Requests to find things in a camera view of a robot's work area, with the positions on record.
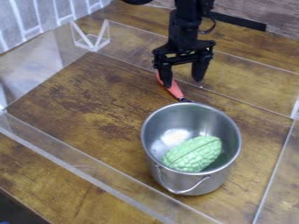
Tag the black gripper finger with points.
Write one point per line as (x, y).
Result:
(166, 74)
(199, 67)

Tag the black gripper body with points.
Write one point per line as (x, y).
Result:
(183, 47)

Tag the orange handled metal spoon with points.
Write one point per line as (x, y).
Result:
(174, 89)

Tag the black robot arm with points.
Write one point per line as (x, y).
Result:
(191, 10)

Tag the stainless steel pot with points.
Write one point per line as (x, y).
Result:
(170, 126)

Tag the green bitter gourd toy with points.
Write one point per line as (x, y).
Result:
(192, 155)

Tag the black wall strip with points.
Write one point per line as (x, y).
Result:
(239, 21)

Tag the clear acrylic corner bracket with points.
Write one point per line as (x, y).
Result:
(91, 42)

